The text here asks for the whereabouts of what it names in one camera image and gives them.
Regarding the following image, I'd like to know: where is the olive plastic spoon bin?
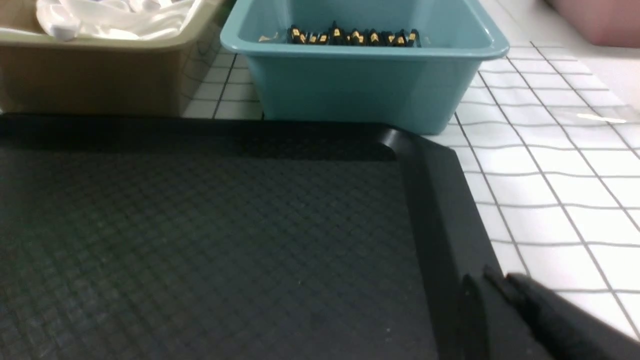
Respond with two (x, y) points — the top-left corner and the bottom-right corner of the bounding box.
(0, 0), (235, 116)

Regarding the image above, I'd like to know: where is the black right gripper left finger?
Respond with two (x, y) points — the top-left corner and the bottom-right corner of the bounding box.
(459, 275), (551, 360)

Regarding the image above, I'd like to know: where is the black plastic serving tray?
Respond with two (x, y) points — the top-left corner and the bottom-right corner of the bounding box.
(1, 115), (497, 360)

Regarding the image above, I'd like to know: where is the blue plastic chopstick bin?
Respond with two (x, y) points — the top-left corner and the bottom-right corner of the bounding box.
(221, 0), (510, 135)

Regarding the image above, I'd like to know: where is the pink container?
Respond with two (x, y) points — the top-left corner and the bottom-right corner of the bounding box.
(546, 0), (640, 49)

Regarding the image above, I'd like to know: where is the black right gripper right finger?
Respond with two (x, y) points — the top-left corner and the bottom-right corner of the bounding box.
(483, 266), (639, 360)

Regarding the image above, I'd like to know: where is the pile of white soup spoons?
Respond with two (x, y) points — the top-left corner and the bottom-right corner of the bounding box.
(35, 0), (204, 42)

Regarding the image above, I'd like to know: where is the bundle of black chopsticks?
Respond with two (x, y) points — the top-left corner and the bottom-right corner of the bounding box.
(285, 22), (422, 48)

